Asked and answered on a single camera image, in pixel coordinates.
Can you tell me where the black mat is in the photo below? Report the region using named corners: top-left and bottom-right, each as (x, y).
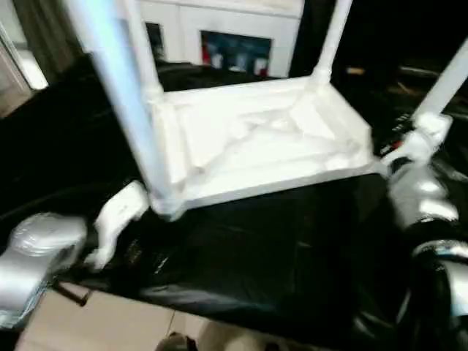
top-left (0, 51), bottom-right (468, 348)

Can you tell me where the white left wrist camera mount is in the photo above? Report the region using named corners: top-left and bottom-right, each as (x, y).
top-left (83, 181), bottom-right (151, 273)

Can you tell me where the grey left robot foot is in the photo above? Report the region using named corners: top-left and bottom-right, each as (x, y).
top-left (156, 332), bottom-right (196, 351)

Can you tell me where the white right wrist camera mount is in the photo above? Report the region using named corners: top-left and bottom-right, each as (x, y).
top-left (380, 111), bottom-right (453, 170)

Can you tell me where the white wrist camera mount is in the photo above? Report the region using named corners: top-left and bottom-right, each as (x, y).
top-left (83, 181), bottom-right (151, 273)
top-left (380, 111), bottom-right (453, 170)

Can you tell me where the grey curtain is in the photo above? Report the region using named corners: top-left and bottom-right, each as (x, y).
top-left (11, 0), bottom-right (85, 78)

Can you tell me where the black metal stand leg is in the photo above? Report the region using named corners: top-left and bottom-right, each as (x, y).
top-left (51, 282), bottom-right (93, 306)

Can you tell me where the white plastic table leg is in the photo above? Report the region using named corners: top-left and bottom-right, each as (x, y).
top-left (310, 0), bottom-right (354, 86)
top-left (64, 0), bottom-right (184, 220)
top-left (121, 0), bottom-right (167, 103)
top-left (413, 40), bottom-right (468, 130)

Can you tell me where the white plastic table top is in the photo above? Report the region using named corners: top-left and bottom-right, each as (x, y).
top-left (148, 72), bottom-right (390, 222)

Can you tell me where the black metal bar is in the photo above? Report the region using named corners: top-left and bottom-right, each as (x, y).
top-left (395, 64), bottom-right (456, 80)

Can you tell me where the white cabinet with glass doors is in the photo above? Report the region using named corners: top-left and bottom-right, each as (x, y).
top-left (135, 0), bottom-right (305, 78)

